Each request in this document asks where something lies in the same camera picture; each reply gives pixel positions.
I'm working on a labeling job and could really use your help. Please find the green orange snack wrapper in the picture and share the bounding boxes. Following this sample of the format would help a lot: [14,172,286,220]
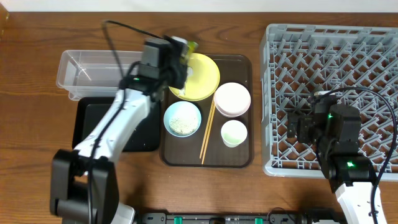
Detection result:
[182,41,198,62]

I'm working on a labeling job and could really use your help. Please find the light blue bowl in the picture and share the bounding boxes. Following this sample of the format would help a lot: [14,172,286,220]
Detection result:
[164,101,201,138]

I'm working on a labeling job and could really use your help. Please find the spilled rice pile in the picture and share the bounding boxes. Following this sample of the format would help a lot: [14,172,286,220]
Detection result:
[169,116,198,136]

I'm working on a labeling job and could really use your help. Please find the grey dishwasher rack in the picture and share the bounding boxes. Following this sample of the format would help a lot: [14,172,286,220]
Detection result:
[260,24,397,181]

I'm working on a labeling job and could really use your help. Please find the brown serving tray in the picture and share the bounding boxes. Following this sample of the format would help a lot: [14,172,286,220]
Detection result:
[160,54,254,168]

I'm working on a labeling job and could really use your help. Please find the right wooden chopstick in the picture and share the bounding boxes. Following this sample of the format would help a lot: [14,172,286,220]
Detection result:
[201,106,216,165]

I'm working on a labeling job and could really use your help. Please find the left wooden chopstick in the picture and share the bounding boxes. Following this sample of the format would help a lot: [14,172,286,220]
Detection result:
[200,99,215,160]

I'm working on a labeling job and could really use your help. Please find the pink bowl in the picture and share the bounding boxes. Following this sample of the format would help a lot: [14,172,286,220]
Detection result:
[214,82,251,118]

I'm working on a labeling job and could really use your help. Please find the clear plastic bin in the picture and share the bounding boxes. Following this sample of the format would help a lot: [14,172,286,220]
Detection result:
[56,50,142,101]

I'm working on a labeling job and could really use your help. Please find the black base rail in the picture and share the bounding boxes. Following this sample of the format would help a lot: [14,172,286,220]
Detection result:
[133,207,346,224]

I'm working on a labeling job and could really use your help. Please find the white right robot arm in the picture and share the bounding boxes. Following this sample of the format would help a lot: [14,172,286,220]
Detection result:
[287,104,386,223]

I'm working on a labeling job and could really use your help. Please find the wooden chopstick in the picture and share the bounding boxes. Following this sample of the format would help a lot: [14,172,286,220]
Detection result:
[200,99,215,160]
[201,106,216,165]

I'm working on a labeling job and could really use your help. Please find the yellow plate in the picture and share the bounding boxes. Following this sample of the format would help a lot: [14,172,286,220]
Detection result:
[169,53,220,101]

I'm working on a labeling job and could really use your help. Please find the pale green cup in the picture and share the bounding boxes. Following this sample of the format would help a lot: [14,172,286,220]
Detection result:
[221,120,248,148]

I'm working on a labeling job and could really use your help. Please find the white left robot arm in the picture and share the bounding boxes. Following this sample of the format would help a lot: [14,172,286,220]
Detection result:
[50,36,198,223]

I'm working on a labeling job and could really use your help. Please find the black rectangular tray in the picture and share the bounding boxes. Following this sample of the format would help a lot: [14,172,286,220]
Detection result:
[72,97,161,152]

